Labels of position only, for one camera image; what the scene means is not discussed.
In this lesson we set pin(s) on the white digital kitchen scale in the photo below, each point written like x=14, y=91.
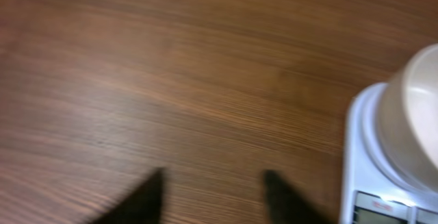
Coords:
x=372, y=190

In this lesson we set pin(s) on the white bowl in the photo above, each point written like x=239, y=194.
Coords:
x=407, y=119

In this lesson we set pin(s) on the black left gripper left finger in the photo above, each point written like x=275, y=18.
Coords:
x=143, y=205

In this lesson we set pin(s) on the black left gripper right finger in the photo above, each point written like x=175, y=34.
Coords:
x=285, y=205

